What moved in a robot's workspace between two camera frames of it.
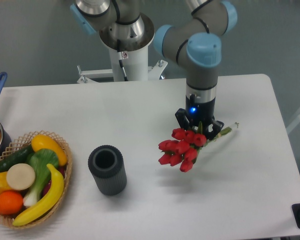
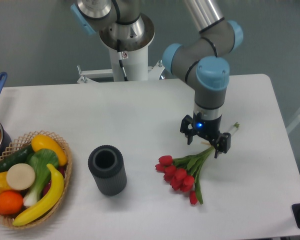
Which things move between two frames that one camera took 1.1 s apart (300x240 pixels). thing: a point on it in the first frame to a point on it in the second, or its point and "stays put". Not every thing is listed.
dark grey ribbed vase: x=106 y=162 stays put
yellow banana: x=56 y=192 stays put
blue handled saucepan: x=0 y=143 stays put
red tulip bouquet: x=182 y=150 to x=183 y=173
